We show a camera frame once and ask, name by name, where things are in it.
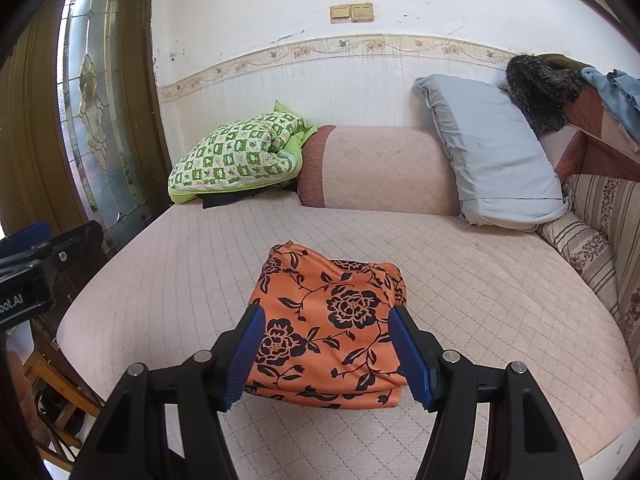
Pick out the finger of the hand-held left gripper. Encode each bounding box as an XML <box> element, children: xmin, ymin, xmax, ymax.
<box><xmin>0</xmin><ymin>222</ymin><xmax>52</xmax><ymax>258</ymax></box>
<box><xmin>37</xmin><ymin>221</ymin><xmax>104</xmax><ymax>283</ymax></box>

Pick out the dark furry cloth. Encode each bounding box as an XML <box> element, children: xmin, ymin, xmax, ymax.
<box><xmin>505</xmin><ymin>53</ymin><xmax>596</xmax><ymax>136</ymax></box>

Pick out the wooden chair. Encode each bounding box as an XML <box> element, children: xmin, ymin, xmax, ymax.
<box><xmin>22</xmin><ymin>320</ymin><xmax>106</xmax><ymax>471</ymax></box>

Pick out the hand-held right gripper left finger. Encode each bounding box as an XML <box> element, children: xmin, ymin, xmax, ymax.
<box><xmin>70</xmin><ymin>304</ymin><xmax>267</xmax><ymax>480</ymax></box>

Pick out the green patterned pillow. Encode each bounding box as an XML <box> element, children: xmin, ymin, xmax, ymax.
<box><xmin>167</xmin><ymin>100</ymin><xmax>318</xmax><ymax>206</ymax></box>

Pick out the person's left hand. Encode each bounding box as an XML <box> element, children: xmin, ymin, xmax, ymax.
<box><xmin>7</xmin><ymin>350</ymin><xmax>39</xmax><ymax>438</ymax></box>

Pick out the striped floral cushion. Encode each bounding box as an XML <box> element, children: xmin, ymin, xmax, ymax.
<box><xmin>537</xmin><ymin>175</ymin><xmax>640</xmax><ymax>341</ymax></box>

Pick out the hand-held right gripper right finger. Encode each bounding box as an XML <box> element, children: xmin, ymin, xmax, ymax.
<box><xmin>387</xmin><ymin>305</ymin><xmax>586</xmax><ymax>480</ymax></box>

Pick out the orange floral blouse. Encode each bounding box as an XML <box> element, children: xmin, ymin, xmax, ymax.
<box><xmin>245</xmin><ymin>242</ymin><xmax>408</xmax><ymax>409</ymax></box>

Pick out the pink bolster cushion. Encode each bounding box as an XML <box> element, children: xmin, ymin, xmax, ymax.
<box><xmin>297</xmin><ymin>125</ymin><xmax>461</xmax><ymax>217</ymax></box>

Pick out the wooden door with glass pane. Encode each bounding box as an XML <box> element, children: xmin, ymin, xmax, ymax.
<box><xmin>0</xmin><ymin>0</ymin><xmax>171</xmax><ymax>256</ymax></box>

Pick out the light blue pillow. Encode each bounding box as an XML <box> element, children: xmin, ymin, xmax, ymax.
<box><xmin>414</xmin><ymin>74</ymin><xmax>571</xmax><ymax>232</ymax></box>

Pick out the blue cloth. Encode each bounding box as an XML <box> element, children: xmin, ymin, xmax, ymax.
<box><xmin>580</xmin><ymin>67</ymin><xmax>640</xmax><ymax>153</ymax></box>

